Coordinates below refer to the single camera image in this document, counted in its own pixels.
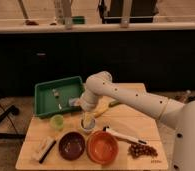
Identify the white paper cup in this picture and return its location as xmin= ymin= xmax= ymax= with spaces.
xmin=80 ymin=119 xmax=96 ymax=134

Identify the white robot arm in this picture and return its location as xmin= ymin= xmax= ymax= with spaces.
xmin=80 ymin=71 xmax=195 ymax=171

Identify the light green plastic cup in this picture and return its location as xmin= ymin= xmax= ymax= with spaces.
xmin=50 ymin=115 xmax=63 ymax=130

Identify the white black-tipped utensil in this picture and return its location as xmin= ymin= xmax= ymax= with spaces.
xmin=103 ymin=126 xmax=147 ymax=144

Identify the grey sponge block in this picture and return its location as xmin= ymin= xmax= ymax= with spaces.
xmin=68 ymin=98 xmax=80 ymax=107

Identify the dark purple bowl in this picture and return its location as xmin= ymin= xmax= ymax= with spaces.
xmin=59 ymin=132 xmax=85 ymax=161

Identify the orange bowl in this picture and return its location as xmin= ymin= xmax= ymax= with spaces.
xmin=87 ymin=131 xmax=119 ymax=165

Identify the small utensil in tray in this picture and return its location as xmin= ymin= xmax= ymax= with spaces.
xmin=52 ymin=89 xmax=62 ymax=110

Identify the green plastic tray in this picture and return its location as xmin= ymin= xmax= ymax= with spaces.
xmin=34 ymin=76 xmax=84 ymax=118

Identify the bunch of brown grapes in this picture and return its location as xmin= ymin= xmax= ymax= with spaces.
xmin=128 ymin=143 xmax=158 ymax=159

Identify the black chair base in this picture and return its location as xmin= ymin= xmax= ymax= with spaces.
xmin=0 ymin=105 xmax=25 ymax=139

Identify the green container on counter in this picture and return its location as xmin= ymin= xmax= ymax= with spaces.
xmin=72 ymin=16 xmax=85 ymax=24

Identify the white brush with black handle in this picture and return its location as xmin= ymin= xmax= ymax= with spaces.
xmin=32 ymin=137 xmax=56 ymax=163

